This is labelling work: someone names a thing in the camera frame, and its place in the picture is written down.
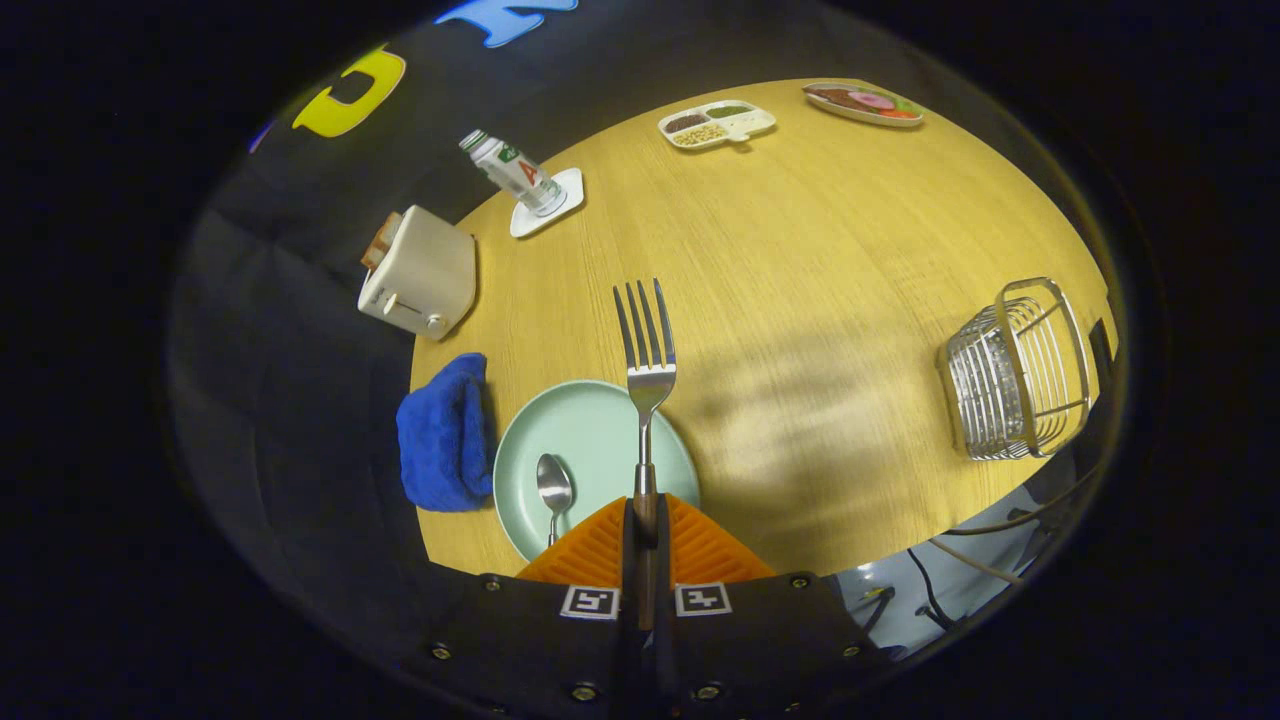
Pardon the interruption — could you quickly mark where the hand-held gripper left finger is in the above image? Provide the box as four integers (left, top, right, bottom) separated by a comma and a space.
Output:
400, 493, 641, 716

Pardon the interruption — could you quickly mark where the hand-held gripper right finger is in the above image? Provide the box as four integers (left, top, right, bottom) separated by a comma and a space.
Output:
655, 493, 891, 716

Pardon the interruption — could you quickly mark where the metal spoon with wooden handle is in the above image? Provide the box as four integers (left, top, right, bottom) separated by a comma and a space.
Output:
536, 454, 574, 548

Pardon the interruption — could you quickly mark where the metal fork with wooden handle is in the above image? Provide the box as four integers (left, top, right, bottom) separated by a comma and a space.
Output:
612, 279, 678, 631

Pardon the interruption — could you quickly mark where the pale green plate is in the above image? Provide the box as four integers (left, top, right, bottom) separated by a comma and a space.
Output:
493, 380, 701, 563

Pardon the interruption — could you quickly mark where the blue cloth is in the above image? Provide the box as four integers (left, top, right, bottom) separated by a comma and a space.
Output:
396, 352, 496, 513

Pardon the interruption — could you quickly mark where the white toaster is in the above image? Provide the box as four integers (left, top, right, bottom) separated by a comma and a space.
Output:
357, 205, 478, 342

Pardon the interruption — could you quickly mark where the white coaster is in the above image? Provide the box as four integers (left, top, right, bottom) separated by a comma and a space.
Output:
509, 167, 586, 239

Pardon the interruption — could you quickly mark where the toast slice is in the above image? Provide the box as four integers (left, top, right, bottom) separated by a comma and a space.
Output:
361, 212, 403, 269

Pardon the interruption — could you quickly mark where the small plastic drink bottle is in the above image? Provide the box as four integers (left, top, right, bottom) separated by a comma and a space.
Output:
459, 129, 567, 218

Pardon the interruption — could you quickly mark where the white divided tray with beans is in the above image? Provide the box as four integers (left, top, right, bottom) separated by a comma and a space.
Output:
657, 100, 777, 151

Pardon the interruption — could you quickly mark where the plate of mixed food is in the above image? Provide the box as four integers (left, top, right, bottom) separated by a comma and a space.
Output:
802, 82, 925, 129

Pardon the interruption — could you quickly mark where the white cable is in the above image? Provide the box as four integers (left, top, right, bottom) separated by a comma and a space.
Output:
930, 538, 1026, 586

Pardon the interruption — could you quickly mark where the metal wire basket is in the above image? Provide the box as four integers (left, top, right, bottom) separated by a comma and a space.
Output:
937, 277, 1093, 462

